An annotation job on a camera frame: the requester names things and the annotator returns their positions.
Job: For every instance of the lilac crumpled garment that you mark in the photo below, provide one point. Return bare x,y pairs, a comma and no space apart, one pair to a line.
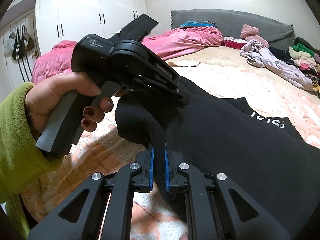
258,55

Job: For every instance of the black KISS garment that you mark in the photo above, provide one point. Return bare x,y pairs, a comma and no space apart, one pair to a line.
266,157

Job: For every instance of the green fleece sleeve forearm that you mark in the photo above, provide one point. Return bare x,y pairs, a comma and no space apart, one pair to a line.
21,161

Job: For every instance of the pink quilt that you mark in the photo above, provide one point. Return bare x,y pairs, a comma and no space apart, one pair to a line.
171,44

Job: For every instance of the dark red garment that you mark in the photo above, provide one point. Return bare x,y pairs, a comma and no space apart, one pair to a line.
233,43

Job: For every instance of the blue cloth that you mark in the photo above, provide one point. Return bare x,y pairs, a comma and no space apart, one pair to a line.
194,24

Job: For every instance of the grey headboard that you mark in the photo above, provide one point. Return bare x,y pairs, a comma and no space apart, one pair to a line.
230,23

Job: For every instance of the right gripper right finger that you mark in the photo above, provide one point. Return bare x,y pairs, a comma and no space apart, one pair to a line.
216,206

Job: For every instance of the orange white plaid blanket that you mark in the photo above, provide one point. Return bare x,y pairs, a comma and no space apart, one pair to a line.
106,152

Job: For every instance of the folded clothes pile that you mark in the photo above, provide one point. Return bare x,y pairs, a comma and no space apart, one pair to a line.
304,57

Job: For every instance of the beige bed sheet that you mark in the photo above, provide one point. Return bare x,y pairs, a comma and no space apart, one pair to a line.
220,56

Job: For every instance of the hanging bags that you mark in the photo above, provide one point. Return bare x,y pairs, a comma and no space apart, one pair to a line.
19,47

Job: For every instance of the pink knitted garment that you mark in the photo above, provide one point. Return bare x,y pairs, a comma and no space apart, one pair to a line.
249,32

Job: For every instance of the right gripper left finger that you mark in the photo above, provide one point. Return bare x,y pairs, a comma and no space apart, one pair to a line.
101,207

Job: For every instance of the white wardrobe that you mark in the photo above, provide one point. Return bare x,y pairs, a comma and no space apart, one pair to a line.
58,20

